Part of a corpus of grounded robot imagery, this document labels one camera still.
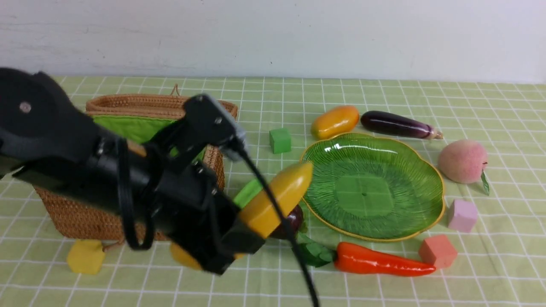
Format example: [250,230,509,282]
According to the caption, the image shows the pink foam cube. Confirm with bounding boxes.
[448,199,478,233]

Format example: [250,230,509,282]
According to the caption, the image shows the yellow toy banana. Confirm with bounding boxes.
[169,162,313,271]

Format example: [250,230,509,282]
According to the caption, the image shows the wicker basket lid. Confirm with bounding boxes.
[86,84,238,120]

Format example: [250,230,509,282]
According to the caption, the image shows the orange toy carrot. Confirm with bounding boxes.
[298,235,436,277]

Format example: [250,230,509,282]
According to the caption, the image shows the orange yellow toy mango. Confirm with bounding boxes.
[311,105,360,140]

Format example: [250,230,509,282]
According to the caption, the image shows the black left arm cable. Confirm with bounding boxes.
[116,137,320,307]

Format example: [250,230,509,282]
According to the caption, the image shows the green foam cube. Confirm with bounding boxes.
[269,128,292,155]

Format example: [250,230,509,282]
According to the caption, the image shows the green toy bitter gourd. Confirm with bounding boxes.
[233,178,263,208]

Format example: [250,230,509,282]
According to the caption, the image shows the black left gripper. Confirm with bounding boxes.
[152,161,265,275]

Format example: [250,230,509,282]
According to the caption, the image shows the brown wicker basket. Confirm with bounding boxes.
[34,112,225,242]

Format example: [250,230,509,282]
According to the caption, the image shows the pink toy peach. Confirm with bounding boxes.
[438,139,490,196]

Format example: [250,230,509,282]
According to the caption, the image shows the green leaf-shaped plate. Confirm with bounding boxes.
[300,133,447,242]

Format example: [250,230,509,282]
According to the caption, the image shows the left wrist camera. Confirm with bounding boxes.
[149,95,246,171]

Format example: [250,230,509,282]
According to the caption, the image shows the yellow foam cube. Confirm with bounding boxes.
[66,240,105,275]

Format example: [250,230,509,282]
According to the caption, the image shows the dark purple toy mangosteen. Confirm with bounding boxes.
[270,205,305,240]

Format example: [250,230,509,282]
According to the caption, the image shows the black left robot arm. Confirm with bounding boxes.
[0,67,267,275]

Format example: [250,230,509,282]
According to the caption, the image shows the purple toy eggplant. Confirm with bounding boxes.
[360,110,444,140]

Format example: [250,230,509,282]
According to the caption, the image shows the red foam cube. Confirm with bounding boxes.
[418,235,458,269]

